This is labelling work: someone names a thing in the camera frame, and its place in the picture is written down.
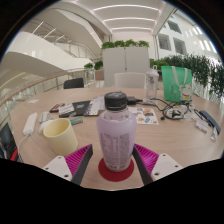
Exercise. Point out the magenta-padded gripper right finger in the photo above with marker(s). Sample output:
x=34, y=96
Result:
x=166, y=166

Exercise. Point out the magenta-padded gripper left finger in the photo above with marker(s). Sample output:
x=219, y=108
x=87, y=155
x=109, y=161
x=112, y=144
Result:
x=58, y=166

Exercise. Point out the purple drink bottle black cap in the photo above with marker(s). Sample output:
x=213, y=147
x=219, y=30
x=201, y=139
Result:
x=116, y=140

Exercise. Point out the cream yellow mug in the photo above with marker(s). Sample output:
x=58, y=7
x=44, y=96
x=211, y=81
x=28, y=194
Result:
x=61, y=137

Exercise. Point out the white computer mouse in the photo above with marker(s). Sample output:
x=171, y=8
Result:
x=43, y=126

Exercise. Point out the small green tube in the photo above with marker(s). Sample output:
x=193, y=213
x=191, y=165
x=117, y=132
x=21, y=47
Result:
x=76, y=120

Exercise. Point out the white power strip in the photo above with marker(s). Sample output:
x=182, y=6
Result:
x=30, y=123

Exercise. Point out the small white case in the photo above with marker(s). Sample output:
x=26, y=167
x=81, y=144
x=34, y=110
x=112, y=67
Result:
x=44, y=116

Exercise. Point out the flat round red coaster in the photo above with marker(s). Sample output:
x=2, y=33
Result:
x=115, y=176

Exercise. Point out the clear plastic packet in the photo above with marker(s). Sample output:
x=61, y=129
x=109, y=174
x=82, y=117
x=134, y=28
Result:
x=201, y=125

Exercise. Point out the colourful sticker sheet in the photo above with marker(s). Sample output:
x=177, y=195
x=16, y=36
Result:
x=145, y=115

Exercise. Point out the black laptop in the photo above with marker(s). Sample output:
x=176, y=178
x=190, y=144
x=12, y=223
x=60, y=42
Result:
x=6, y=140

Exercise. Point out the small black red case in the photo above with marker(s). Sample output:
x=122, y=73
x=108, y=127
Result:
x=56, y=107

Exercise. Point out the black notebook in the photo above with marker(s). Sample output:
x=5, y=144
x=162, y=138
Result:
x=81, y=107

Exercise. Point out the white paper sheet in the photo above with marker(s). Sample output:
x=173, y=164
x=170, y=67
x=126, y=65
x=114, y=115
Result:
x=33, y=101

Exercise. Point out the open book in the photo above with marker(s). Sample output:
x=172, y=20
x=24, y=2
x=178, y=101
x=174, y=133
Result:
x=96, y=105

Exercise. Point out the black power adapter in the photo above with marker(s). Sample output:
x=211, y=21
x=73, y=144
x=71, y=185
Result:
x=133, y=99

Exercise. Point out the glass railing with wooden handrail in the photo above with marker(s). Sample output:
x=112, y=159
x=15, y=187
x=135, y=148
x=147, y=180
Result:
x=20, y=96

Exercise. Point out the green tote bag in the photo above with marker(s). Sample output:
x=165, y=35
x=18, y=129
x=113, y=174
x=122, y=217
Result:
x=176, y=83

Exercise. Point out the clear bottle white lid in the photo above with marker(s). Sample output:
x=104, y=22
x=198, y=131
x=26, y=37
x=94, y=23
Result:
x=152, y=83

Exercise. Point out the black chair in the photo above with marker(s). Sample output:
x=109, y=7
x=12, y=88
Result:
x=74, y=83

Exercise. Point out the white chair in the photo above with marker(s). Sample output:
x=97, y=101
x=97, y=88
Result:
x=130, y=80

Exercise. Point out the row of green plants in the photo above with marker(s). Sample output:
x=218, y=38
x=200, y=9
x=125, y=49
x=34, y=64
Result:
x=200, y=70

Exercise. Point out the brown planter box with plants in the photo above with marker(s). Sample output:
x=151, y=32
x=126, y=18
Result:
x=96, y=68

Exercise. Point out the white cabinet topped with plants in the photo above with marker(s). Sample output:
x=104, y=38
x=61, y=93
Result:
x=125, y=65

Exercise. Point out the ceiling light strips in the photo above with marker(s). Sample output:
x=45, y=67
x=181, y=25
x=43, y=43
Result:
x=128, y=19

